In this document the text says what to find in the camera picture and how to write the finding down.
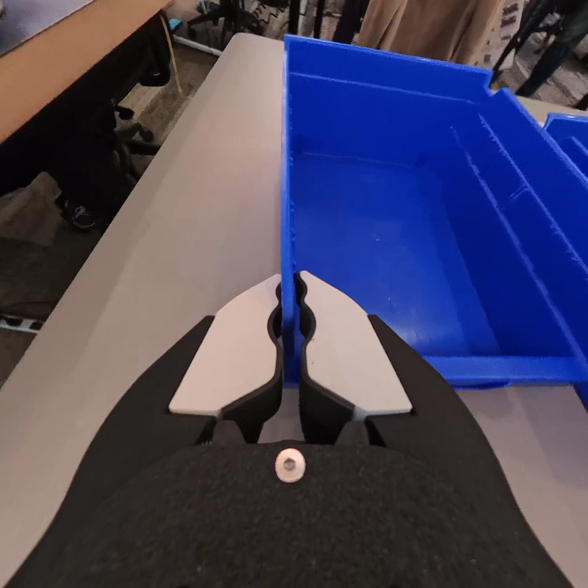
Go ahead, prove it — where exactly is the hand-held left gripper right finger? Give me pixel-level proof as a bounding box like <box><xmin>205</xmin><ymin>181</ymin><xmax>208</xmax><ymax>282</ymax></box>
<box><xmin>294</xmin><ymin>270</ymin><xmax>413</xmax><ymax>444</ymax></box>

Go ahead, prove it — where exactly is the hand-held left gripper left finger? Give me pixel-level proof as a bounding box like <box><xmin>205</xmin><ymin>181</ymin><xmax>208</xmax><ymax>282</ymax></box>
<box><xmin>168</xmin><ymin>274</ymin><xmax>283</xmax><ymax>443</ymax></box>

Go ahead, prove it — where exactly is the blue plastic bin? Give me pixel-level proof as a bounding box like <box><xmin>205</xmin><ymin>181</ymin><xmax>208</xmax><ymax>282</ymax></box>
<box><xmin>543</xmin><ymin>112</ymin><xmax>588</xmax><ymax>177</ymax></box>
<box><xmin>281</xmin><ymin>34</ymin><xmax>588</xmax><ymax>405</ymax></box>

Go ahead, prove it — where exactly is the white power strip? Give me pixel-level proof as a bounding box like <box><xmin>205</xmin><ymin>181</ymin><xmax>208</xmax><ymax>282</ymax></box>
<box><xmin>0</xmin><ymin>315</ymin><xmax>45</xmax><ymax>332</ymax></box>

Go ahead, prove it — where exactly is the black office chair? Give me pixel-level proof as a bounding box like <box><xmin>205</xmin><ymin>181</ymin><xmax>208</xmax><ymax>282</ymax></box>
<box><xmin>110</xmin><ymin>101</ymin><xmax>159</xmax><ymax>159</ymax></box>

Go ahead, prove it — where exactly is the tan coat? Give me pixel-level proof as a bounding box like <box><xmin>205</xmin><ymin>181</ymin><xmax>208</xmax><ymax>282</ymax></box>
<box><xmin>357</xmin><ymin>0</ymin><xmax>506</xmax><ymax>66</ymax></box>

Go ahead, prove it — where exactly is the brown wooden desk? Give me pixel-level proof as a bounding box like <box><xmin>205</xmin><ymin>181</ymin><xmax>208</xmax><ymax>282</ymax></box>
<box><xmin>0</xmin><ymin>0</ymin><xmax>173</xmax><ymax>143</ymax></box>

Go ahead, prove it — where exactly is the yellow cable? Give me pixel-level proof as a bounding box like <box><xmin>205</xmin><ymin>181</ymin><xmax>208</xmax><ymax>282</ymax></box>
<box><xmin>162</xmin><ymin>14</ymin><xmax>183</xmax><ymax>95</ymax></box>

